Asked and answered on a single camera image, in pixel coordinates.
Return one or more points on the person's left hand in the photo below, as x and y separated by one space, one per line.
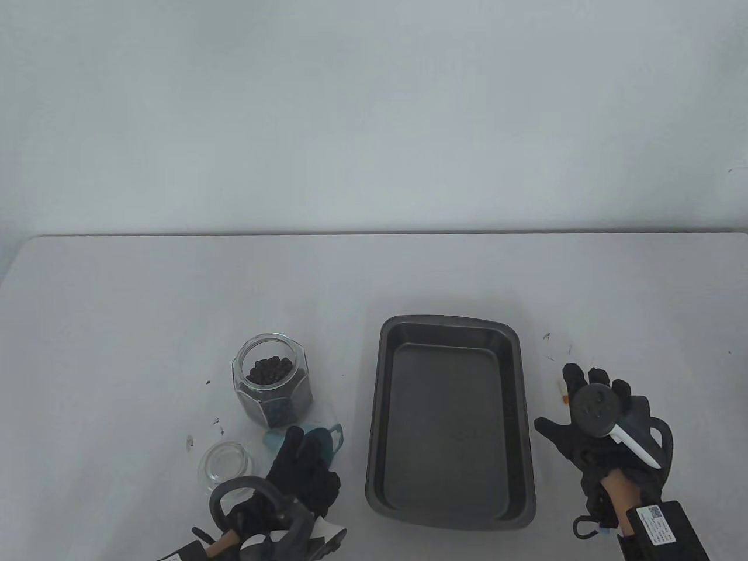
304 473

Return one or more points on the person's right hand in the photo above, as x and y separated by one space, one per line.
572 444

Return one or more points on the light blue plastic funnel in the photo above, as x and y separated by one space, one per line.
327 438

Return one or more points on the orange brush with white bristles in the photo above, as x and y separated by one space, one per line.
564 394

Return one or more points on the clear glass jar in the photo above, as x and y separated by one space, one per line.
292 409

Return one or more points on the clear glass jar lid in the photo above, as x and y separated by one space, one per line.
225 467

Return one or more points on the dark grey baking tray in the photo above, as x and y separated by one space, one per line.
450 421

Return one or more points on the person's left forearm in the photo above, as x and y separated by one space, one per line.
225 540

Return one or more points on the person's right forearm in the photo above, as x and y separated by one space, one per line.
619 497

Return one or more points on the grey and white right controller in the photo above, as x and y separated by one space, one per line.
596 409

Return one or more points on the grey and white controller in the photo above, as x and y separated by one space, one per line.
596 409
292 526

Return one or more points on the grey and white left controller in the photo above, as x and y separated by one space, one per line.
292 526

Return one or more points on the black right wrist box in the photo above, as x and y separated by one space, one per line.
666 532

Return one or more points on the black wrist box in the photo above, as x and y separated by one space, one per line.
187 552
666 532

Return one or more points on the black left wrist box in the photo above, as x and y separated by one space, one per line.
187 552

